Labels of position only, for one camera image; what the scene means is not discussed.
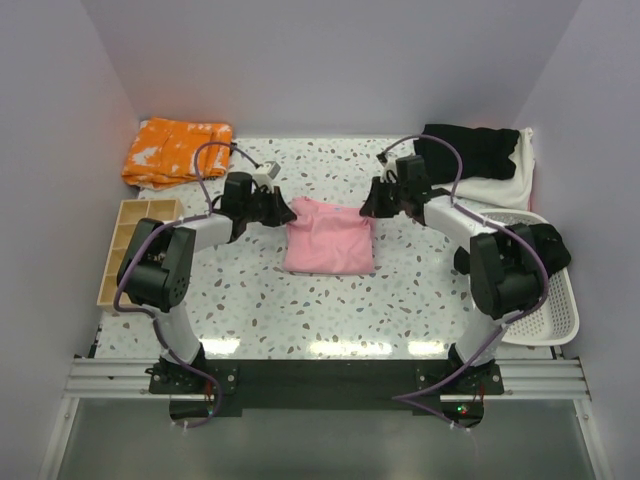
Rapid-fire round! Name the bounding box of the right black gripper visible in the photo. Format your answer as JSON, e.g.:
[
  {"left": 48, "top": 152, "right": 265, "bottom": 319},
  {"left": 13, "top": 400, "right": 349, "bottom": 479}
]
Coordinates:
[{"left": 360, "top": 176, "right": 409, "bottom": 219}]

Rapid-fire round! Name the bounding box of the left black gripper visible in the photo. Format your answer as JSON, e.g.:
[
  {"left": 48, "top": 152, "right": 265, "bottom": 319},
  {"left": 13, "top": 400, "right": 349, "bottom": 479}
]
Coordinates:
[{"left": 242, "top": 186, "right": 296, "bottom": 228}]

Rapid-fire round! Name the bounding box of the pink t-shirt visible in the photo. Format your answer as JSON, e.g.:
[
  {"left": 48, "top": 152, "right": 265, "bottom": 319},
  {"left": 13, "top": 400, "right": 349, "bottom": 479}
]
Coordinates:
[{"left": 283, "top": 197, "right": 375, "bottom": 275}]

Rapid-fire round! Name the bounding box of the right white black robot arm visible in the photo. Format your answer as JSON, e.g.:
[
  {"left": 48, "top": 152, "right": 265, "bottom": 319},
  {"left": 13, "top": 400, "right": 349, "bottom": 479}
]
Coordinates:
[{"left": 360, "top": 153, "right": 549, "bottom": 396}]

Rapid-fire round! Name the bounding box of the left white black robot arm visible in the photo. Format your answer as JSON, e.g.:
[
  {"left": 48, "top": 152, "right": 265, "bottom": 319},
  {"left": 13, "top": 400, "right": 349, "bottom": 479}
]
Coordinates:
[{"left": 113, "top": 172, "right": 297, "bottom": 392}]

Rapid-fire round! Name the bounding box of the black folded t-shirt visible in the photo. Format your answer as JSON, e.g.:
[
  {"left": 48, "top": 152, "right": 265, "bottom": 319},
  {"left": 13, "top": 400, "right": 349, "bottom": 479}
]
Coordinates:
[{"left": 414, "top": 124, "right": 520, "bottom": 184}]

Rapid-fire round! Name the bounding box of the orange white folded t-shirt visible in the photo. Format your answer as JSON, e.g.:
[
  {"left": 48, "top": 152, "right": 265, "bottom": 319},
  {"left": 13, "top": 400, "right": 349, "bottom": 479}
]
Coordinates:
[{"left": 121, "top": 117, "right": 233, "bottom": 190}]

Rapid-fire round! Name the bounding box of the wooden compartment tray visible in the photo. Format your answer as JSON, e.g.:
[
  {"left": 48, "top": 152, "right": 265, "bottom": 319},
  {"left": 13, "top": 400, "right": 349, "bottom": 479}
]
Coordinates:
[{"left": 97, "top": 198, "right": 184, "bottom": 313}]

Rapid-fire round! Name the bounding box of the black t-shirt in basket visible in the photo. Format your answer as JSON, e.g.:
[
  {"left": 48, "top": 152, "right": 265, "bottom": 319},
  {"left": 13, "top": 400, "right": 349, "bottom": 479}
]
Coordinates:
[{"left": 453, "top": 222, "right": 572, "bottom": 281}]

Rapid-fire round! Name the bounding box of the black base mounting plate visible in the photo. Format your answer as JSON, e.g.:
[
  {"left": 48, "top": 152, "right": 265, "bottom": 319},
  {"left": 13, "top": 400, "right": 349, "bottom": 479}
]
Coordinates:
[{"left": 148, "top": 357, "right": 501, "bottom": 418}]

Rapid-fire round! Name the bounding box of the white plastic laundry basket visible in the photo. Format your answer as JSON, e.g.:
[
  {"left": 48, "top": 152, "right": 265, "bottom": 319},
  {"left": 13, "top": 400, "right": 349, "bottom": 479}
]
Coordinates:
[{"left": 469, "top": 208, "right": 581, "bottom": 347}]

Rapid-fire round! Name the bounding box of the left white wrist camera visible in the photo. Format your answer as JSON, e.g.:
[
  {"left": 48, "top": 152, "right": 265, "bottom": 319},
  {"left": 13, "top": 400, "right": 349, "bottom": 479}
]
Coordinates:
[{"left": 253, "top": 161, "right": 281, "bottom": 188}]

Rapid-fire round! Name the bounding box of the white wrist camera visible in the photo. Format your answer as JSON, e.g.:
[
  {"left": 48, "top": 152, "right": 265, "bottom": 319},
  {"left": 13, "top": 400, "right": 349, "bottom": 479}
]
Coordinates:
[
  {"left": 377, "top": 152, "right": 398, "bottom": 183},
  {"left": 253, "top": 161, "right": 281, "bottom": 188}
]

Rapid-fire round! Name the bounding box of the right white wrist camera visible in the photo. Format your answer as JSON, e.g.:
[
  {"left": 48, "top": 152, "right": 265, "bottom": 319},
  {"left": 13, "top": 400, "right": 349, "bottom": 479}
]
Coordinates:
[{"left": 377, "top": 152, "right": 398, "bottom": 183}]

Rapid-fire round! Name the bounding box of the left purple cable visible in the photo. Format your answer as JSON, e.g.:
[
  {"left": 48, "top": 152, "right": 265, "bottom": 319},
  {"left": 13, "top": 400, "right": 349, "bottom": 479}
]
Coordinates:
[{"left": 112, "top": 141, "right": 266, "bottom": 429}]

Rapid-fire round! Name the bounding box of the purple cable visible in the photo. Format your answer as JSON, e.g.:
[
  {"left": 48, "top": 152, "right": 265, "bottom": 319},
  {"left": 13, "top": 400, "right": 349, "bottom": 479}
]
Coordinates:
[
  {"left": 112, "top": 141, "right": 266, "bottom": 429},
  {"left": 378, "top": 133, "right": 551, "bottom": 431}
]

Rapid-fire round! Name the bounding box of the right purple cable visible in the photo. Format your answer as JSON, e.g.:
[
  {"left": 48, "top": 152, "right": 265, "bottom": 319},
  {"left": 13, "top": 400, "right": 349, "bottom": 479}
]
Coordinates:
[{"left": 378, "top": 133, "right": 551, "bottom": 431}]

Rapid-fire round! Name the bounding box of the aluminium rail frame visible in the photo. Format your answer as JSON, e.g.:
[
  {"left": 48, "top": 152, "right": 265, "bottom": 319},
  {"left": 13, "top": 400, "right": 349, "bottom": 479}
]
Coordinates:
[{"left": 63, "top": 324, "right": 594, "bottom": 401}]

